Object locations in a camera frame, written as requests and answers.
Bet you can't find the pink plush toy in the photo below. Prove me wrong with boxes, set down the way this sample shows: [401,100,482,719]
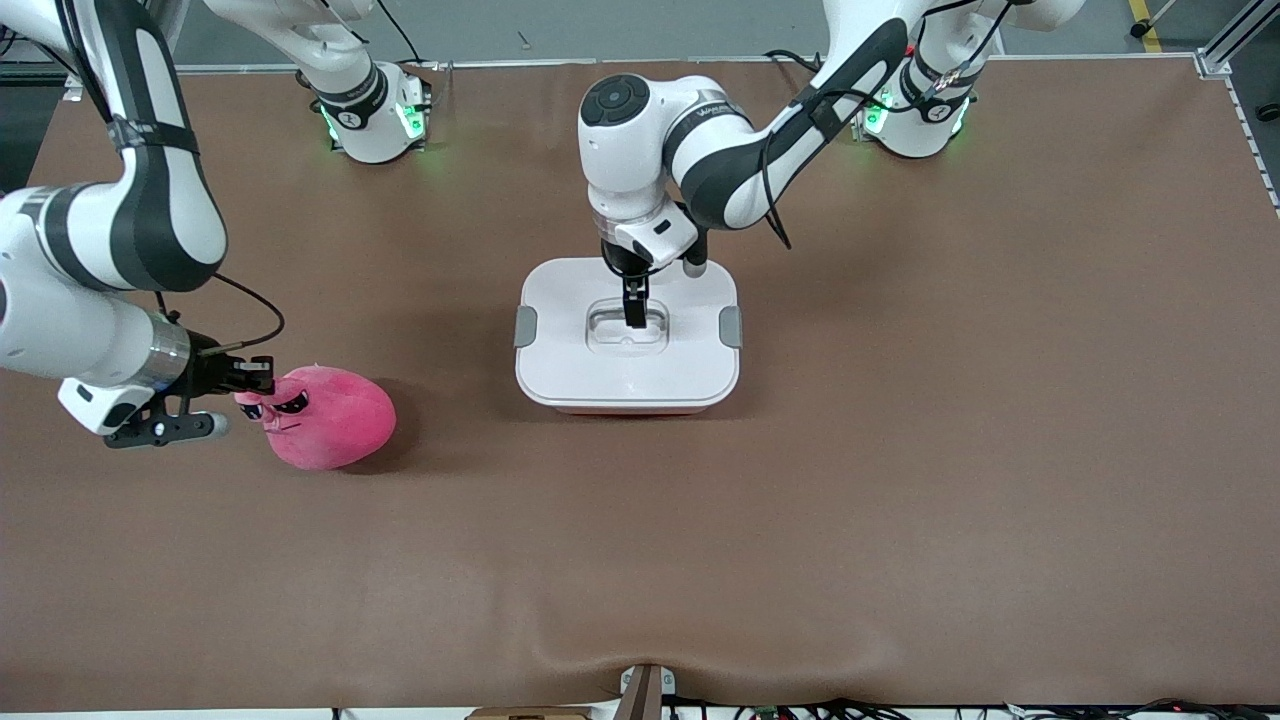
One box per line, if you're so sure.
[235,363,398,472]

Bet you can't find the white box lid grey latches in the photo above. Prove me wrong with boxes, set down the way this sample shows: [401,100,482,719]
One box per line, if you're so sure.
[514,257,744,407]

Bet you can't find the pink plastic box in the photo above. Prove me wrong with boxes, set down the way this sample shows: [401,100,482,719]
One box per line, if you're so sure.
[550,400,726,416]

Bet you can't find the brown table mat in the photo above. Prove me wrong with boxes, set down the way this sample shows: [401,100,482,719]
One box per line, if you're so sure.
[0,55,1280,713]

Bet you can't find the black floor stand foot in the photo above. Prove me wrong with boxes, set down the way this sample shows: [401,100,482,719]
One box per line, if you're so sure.
[1130,0,1181,39]

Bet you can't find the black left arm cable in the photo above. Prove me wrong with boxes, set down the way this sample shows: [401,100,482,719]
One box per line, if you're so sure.
[760,0,1011,251]

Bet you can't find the black left base cable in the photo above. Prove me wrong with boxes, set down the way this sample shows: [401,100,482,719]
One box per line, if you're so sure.
[765,48,831,77]

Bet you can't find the black base cable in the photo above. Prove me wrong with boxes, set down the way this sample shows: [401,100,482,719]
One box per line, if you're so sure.
[375,0,426,66]
[765,48,831,77]

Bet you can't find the black right base cable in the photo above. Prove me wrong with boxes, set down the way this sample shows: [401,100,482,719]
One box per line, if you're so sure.
[375,0,426,66]

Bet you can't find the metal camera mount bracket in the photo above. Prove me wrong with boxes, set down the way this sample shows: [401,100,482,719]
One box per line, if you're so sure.
[617,663,677,720]

